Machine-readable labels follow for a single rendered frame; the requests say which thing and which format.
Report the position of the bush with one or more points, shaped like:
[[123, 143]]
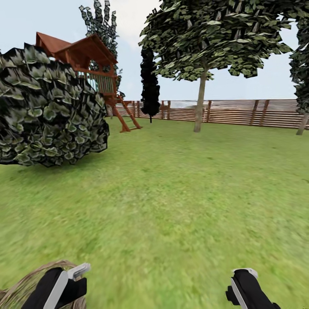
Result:
[[46, 111]]

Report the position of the wicker basket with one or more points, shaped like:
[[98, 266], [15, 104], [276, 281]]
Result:
[[28, 284]]

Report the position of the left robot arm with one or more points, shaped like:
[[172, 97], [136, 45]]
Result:
[[57, 288]]

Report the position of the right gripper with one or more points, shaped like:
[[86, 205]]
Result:
[[231, 296]]

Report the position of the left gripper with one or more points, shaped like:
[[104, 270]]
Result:
[[79, 289]]

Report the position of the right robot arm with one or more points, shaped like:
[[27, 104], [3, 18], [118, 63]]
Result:
[[246, 291]]

